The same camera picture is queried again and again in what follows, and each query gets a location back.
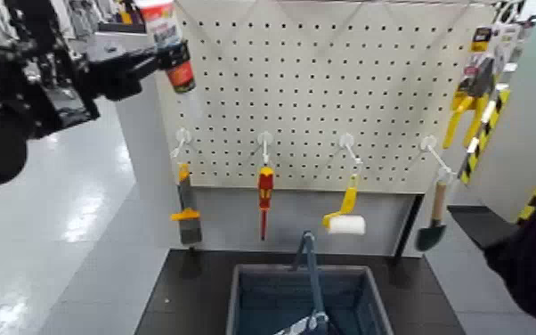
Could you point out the yellow black product card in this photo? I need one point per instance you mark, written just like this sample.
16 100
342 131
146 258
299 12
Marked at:
481 40

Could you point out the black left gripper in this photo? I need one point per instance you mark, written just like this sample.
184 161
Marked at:
106 77

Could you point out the white pegboard hook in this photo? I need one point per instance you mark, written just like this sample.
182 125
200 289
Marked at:
346 140
429 143
264 139
183 137

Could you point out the white perforated pegboard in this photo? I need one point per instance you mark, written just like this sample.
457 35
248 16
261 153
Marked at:
315 93

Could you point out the grey panel with hazard stripes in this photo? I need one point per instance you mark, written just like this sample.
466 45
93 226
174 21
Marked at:
530 117

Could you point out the yellow grey scraper brush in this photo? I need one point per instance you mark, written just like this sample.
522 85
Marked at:
188 224

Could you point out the plain grey side panel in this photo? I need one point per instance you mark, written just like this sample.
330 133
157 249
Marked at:
142 149

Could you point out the red white glue tube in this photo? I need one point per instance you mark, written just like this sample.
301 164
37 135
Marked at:
167 28

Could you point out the red yellow screwdriver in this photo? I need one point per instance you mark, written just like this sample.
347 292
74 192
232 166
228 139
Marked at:
265 187

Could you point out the grey teal plastic crate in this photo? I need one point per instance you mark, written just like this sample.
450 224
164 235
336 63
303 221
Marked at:
235 304

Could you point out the yellow black striped bar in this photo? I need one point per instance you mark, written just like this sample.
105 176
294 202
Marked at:
482 135

